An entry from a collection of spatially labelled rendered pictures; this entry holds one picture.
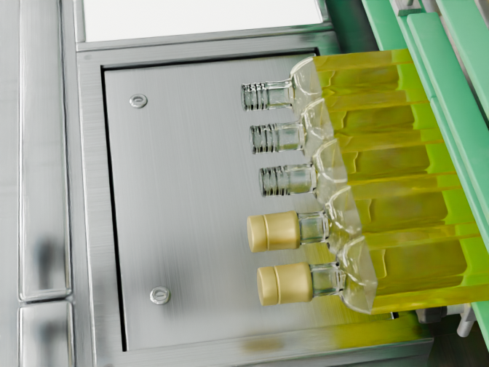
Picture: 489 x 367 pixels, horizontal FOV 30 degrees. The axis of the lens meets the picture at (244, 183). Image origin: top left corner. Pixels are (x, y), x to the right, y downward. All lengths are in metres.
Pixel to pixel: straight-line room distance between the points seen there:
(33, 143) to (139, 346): 0.30
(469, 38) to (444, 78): 0.08
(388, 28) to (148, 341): 0.46
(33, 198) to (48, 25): 0.29
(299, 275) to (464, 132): 0.21
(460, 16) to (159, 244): 0.39
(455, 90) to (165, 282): 0.35
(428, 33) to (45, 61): 0.50
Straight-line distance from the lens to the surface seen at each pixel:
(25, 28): 1.25
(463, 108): 0.89
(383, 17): 1.11
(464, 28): 0.85
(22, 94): 1.16
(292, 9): 1.25
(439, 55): 0.93
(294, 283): 0.80
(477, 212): 0.83
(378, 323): 0.94
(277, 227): 0.83
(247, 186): 1.04
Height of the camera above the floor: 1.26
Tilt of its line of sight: 7 degrees down
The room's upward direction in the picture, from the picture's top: 96 degrees counter-clockwise
